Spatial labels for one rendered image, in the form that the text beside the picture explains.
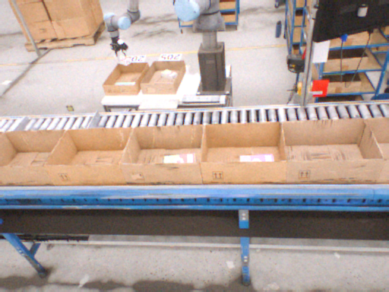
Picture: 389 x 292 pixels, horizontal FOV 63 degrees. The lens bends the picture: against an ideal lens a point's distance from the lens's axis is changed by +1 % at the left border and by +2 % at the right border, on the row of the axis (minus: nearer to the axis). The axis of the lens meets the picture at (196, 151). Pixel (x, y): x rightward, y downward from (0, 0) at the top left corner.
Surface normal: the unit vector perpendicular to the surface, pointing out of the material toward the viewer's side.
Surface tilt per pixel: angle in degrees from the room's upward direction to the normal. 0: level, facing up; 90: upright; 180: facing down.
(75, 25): 91
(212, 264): 0
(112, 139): 89
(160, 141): 89
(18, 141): 90
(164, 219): 0
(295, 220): 0
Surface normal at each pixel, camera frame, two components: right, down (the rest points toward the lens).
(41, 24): -0.04, 0.67
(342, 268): -0.12, -0.74
